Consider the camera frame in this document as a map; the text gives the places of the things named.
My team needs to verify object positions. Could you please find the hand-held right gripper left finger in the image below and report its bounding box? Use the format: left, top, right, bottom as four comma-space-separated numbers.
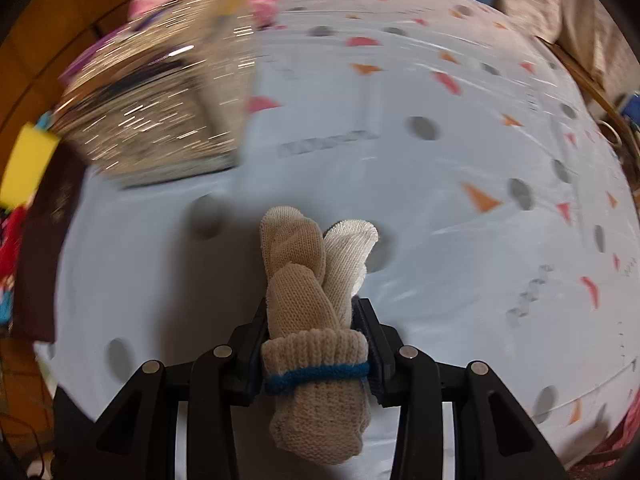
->
90, 297, 273, 480

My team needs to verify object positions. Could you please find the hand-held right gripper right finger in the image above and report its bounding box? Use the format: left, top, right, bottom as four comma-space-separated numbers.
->
350, 297, 568, 480

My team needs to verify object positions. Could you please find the cream knitted glove roll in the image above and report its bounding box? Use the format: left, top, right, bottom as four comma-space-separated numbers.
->
260, 205, 379, 461

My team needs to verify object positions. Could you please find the gold metal tray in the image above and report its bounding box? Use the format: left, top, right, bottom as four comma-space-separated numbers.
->
10, 145, 86, 343

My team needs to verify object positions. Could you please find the red sock roll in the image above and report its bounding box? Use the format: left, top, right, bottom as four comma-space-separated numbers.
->
0, 205, 28, 281

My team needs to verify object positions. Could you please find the yellow sponge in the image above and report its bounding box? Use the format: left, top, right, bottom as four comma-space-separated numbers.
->
0, 125, 61, 211

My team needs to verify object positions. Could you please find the patterned tablecloth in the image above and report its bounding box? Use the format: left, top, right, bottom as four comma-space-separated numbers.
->
32, 0, 633, 480

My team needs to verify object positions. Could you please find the gold embossed tissue box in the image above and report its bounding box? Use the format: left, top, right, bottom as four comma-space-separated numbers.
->
50, 0, 258, 188

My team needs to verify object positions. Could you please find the wooden wardrobe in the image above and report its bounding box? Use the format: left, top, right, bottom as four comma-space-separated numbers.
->
0, 0, 196, 161

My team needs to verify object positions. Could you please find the printed curtain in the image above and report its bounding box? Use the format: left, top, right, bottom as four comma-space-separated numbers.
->
492, 0, 640, 91

